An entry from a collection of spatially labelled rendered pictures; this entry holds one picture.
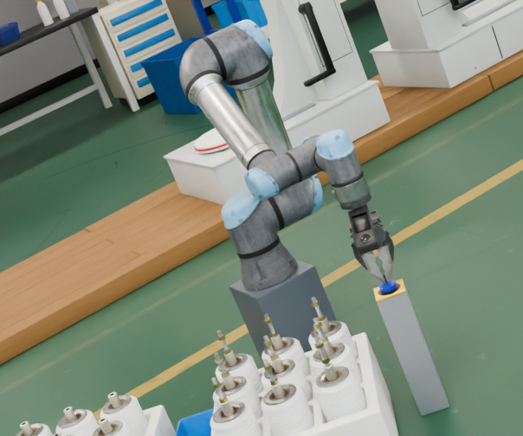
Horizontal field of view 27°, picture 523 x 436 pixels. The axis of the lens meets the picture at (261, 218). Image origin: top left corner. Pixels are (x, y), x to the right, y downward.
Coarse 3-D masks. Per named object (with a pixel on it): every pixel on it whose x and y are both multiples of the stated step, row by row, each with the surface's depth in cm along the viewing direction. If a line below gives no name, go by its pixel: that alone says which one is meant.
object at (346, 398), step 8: (352, 376) 229; (344, 384) 227; (352, 384) 228; (320, 392) 228; (328, 392) 227; (336, 392) 227; (344, 392) 227; (352, 392) 228; (360, 392) 231; (320, 400) 229; (328, 400) 228; (336, 400) 227; (344, 400) 228; (352, 400) 228; (360, 400) 230; (328, 408) 229; (336, 408) 228; (344, 408) 228; (352, 408) 228; (360, 408) 230; (328, 416) 230; (336, 416) 229; (344, 416) 229
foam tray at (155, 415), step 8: (152, 408) 267; (160, 408) 266; (152, 416) 263; (160, 416) 263; (152, 424) 259; (160, 424) 261; (168, 424) 267; (152, 432) 256; (160, 432) 259; (168, 432) 265
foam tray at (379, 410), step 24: (360, 336) 260; (360, 360) 249; (312, 384) 247; (360, 384) 239; (384, 384) 262; (216, 408) 254; (312, 408) 239; (384, 408) 237; (264, 432) 235; (312, 432) 228; (336, 432) 227; (360, 432) 227; (384, 432) 227
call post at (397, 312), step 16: (384, 304) 243; (400, 304) 243; (384, 320) 244; (400, 320) 244; (416, 320) 244; (400, 336) 245; (416, 336) 245; (400, 352) 246; (416, 352) 246; (416, 368) 248; (432, 368) 248; (416, 384) 249; (432, 384) 249; (416, 400) 250; (432, 400) 250
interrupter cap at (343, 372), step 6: (342, 366) 233; (324, 372) 234; (336, 372) 232; (342, 372) 231; (348, 372) 230; (318, 378) 232; (324, 378) 232; (336, 378) 230; (342, 378) 228; (318, 384) 230; (324, 384) 229; (330, 384) 228; (336, 384) 227
